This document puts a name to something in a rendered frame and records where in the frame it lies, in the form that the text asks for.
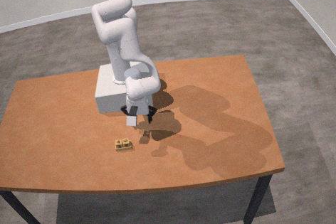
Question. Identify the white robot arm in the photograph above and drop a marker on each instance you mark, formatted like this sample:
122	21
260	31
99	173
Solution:
116	24

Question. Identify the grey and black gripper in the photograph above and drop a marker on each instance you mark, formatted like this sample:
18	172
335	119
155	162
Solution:
143	107

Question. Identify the tan number cube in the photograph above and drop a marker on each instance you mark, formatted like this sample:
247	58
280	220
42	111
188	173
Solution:
126	142
118	143

